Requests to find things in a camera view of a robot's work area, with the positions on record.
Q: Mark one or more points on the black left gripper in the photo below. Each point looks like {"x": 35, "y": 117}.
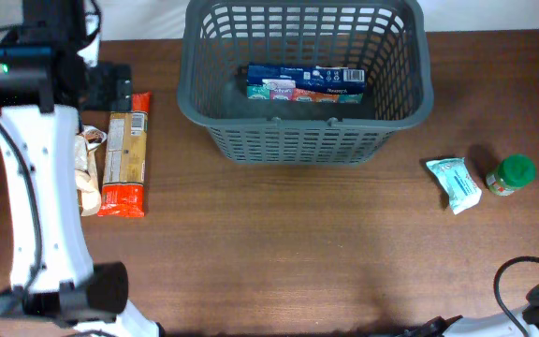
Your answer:
{"x": 117, "y": 84}

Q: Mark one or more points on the orange pasta packet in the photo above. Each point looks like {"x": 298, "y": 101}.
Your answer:
{"x": 122, "y": 192}

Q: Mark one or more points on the blue tissue pack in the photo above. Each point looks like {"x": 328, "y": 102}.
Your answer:
{"x": 306, "y": 83}

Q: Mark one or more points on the grey plastic basket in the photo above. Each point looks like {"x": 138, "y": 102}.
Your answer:
{"x": 222, "y": 38}

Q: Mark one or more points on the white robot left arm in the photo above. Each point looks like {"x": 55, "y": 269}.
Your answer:
{"x": 44, "y": 77}

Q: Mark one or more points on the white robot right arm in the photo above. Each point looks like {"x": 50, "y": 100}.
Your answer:
{"x": 499, "y": 325}

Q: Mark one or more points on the brown bread bag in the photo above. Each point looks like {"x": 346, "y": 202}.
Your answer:
{"x": 85, "y": 146}

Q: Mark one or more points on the green white wipes packet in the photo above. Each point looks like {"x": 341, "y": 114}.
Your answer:
{"x": 457, "y": 182}

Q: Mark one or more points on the green lid jar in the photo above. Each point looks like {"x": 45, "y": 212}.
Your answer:
{"x": 512, "y": 174}

